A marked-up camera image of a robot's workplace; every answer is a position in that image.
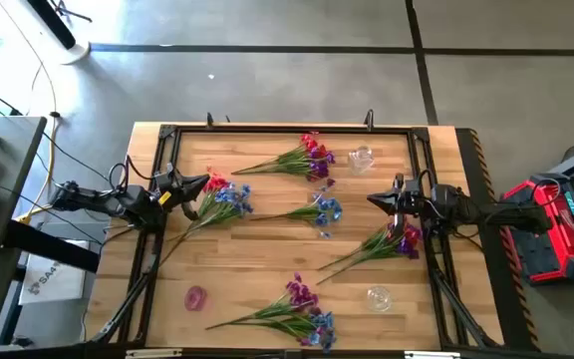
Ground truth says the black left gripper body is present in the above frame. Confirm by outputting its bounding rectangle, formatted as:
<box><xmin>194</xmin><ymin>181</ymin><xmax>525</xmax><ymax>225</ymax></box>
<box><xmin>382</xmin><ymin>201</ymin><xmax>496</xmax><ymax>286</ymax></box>
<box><xmin>152</xmin><ymin>162</ymin><xmax>201</xmax><ymax>223</ymax></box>

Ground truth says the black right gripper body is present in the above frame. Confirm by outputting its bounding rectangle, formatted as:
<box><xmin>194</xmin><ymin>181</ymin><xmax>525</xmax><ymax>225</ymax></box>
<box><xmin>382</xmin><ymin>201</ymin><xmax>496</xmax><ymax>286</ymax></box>
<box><xmin>392</xmin><ymin>172</ymin><xmax>439</xmax><ymax>236</ymax></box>

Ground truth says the magenta artificial flower bunch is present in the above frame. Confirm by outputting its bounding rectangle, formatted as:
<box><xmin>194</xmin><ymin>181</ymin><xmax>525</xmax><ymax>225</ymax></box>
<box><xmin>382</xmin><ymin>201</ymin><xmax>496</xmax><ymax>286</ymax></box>
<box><xmin>205</xmin><ymin>271</ymin><xmax>321</xmax><ymax>331</ymax></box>

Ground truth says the black aluminium table frame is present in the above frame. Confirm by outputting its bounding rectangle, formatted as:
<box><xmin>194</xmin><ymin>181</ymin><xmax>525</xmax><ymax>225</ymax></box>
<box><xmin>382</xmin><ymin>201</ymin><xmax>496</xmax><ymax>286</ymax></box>
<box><xmin>90</xmin><ymin>123</ymin><xmax>500</xmax><ymax>350</ymax></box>

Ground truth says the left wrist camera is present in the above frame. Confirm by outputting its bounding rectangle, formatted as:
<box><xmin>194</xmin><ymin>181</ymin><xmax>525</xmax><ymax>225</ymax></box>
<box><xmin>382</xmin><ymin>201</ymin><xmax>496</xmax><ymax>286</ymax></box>
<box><xmin>159</xmin><ymin>168</ymin><xmax>182</xmax><ymax>193</ymax></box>

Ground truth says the white printed box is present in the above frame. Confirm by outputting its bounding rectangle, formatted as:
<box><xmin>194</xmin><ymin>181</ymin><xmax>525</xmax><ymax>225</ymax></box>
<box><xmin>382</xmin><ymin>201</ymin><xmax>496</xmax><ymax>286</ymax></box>
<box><xmin>17</xmin><ymin>238</ymin><xmax>93</xmax><ymax>306</ymax></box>

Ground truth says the black hazard striped panel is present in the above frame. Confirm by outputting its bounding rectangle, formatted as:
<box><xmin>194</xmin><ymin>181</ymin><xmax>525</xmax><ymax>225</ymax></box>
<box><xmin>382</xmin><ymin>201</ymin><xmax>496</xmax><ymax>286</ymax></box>
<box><xmin>454</xmin><ymin>127</ymin><xmax>542</xmax><ymax>353</ymax></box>

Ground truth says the pink glass vase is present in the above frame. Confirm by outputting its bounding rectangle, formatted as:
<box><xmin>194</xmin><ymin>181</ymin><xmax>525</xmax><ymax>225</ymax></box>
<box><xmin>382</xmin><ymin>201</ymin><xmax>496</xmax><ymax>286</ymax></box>
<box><xmin>183</xmin><ymin>284</ymin><xmax>209</xmax><ymax>313</ymax></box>

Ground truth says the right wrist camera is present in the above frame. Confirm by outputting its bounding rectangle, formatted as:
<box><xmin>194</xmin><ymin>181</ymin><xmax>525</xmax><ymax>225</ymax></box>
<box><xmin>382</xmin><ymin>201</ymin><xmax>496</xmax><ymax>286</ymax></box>
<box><xmin>405</xmin><ymin>177</ymin><xmax>426</xmax><ymax>199</ymax></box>

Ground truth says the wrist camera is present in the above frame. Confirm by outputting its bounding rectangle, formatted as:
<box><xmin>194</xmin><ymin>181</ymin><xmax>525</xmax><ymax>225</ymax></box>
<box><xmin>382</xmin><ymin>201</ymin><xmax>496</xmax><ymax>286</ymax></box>
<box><xmin>405</xmin><ymin>177</ymin><xmax>426</xmax><ymax>199</ymax></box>
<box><xmin>159</xmin><ymin>168</ymin><xmax>182</xmax><ymax>193</ymax></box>

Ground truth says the black post white base stand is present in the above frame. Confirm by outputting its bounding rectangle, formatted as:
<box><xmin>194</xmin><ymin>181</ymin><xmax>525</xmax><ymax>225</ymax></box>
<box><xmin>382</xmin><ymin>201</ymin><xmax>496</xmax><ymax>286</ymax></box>
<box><xmin>26</xmin><ymin>0</ymin><xmax>93</xmax><ymax>67</ymax></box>

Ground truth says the blue artificial flower bunch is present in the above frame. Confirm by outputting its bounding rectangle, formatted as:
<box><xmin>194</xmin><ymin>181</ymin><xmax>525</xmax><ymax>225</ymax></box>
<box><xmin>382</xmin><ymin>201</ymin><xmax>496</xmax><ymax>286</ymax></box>
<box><xmin>250</xmin><ymin>178</ymin><xmax>344</xmax><ymax>239</ymax></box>
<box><xmin>166</xmin><ymin>182</ymin><xmax>254</xmax><ymax>243</ymax></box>
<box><xmin>236</xmin><ymin>309</ymin><xmax>339</xmax><ymax>354</ymax></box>

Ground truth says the red and black toolbox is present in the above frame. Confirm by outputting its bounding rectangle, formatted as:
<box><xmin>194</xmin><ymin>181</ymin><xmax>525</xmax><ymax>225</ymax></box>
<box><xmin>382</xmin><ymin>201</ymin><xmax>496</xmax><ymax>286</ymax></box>
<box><xmin>498</xmin><ymin>172</ymin><xmax>574</xmax><ymax>286</ymax></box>

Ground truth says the dark purple flower bunch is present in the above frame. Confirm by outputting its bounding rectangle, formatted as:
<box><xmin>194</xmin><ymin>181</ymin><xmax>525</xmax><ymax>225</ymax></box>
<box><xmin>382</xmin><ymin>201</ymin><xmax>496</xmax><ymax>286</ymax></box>
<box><xmin>246</xmin><ymin>148</ymin><xmax>337</xmax><ymax>183</ymax></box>
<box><xmin>315</xmin><ymin>221</ymin><xmax>424</xmax><ymax>286</ymax></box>

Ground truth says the yellow cable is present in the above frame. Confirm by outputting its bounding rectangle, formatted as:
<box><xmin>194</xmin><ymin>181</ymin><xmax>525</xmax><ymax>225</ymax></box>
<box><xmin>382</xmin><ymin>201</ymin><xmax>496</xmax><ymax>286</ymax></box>
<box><xmin>15</xmin><ymin>115</ymin><xmax>60</xmax><ymax>224</ymax></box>

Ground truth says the clear cut glass vase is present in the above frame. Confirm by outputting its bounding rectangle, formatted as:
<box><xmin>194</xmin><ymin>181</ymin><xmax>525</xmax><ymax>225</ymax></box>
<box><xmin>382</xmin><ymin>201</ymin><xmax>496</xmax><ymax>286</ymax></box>
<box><xmin>347</xmin><ymin>145</ymin><xmax>375</xmax><ymax>177</ymax></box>
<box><xmin>365</xmin><ymin>284</ymin><xmax>394</xmax><ymax>314</ymax></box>

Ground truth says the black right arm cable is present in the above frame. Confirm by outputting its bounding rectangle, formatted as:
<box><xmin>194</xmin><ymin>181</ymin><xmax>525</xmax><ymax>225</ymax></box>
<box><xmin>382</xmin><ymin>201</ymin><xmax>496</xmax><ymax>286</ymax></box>
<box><xmin>416</xmin><ymin>168</ymin><xmax>437</xmax><ymax>190</ymax></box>

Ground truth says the silver metal bracket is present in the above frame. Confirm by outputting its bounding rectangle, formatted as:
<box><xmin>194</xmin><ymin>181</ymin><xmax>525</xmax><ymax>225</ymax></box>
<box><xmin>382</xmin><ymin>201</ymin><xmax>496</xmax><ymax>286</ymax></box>
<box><xmin>125</xmin><ymin>348</ymin><xmax>183</xmax><ymax>359</ymax></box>
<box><xmin>404</xmin><ymin>350</ymin><xmax>460</xmax><ymax>359</ymax></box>

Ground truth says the grey desk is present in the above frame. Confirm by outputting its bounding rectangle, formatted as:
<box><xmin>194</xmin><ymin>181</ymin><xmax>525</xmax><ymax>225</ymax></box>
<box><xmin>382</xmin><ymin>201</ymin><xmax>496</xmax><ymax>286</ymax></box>
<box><xmin>0</xmin><ymin>116</ymin><xmax>48</xmax><ymax>255</ymax></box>

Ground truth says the black desk support beam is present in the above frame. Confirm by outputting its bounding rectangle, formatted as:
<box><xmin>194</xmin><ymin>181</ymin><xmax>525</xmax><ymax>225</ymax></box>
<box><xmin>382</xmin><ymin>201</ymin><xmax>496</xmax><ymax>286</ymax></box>
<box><xmin>1</xmin><ymin>218</ymin><xmax>102</xmax><ymax>274</ymax></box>

